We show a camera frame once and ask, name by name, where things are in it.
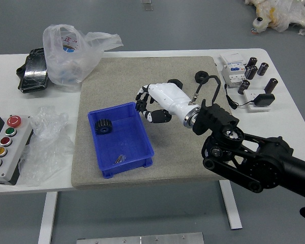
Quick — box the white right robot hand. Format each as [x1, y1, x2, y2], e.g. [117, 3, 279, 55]
[135, 82, 200, 125]

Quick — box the blue plastic box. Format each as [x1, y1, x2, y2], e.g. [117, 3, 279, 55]
[87, 101, 155, 178]

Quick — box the big black gear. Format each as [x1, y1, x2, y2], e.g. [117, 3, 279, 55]
[95, 118, 113, 136]

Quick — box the big black hex nut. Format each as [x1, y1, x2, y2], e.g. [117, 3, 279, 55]
[167, 79, 184, 90]

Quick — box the small black hex nut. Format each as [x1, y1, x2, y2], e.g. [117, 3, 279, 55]
[194, 71, 209, 84]

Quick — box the grey push-button control box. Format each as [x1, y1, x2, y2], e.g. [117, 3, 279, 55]
[0, 110, 34, 186]

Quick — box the grey-brown mat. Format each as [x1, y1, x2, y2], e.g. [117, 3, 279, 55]
[71, 55, 249, 189]

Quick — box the white circuit breaker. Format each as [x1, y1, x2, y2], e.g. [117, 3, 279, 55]
[220, 52, 248, 88]

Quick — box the black cylindrical capacitor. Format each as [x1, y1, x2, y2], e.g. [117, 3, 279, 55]
[245, 65, 258, 80]
[264, 78, 279, 94]
[257, 62, 269, 76]
[238, 79, 251, 95]
[245, 57, 258, 69]

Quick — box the black power adapter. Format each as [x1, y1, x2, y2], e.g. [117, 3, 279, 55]
[254, 93, 276, 108]

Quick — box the metal floor outlet cover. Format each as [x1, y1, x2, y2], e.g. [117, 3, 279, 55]
[140, 0, 155, 12]

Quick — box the white plastic bag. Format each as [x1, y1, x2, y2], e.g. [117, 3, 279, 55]
[42, 24, 124, 93]

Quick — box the white table leg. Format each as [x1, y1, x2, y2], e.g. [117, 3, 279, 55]
[38, 191, 58, 244]
[218, 179, 243, 230]

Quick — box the clear bubble wrap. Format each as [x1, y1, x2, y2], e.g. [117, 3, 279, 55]
[18, 105, 76, 188]

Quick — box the plush toy in plastic wrap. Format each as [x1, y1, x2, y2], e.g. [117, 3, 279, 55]
[245, 0, 305, 40]

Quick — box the black plastic tray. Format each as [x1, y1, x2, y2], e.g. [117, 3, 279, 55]
[16, 47, 50, 95]

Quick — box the black adapter cord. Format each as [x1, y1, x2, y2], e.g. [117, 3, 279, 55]
[224, 83, 256, 111]

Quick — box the white wall socket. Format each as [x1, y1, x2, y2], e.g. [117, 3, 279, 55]
[243, 89, 271, 113]

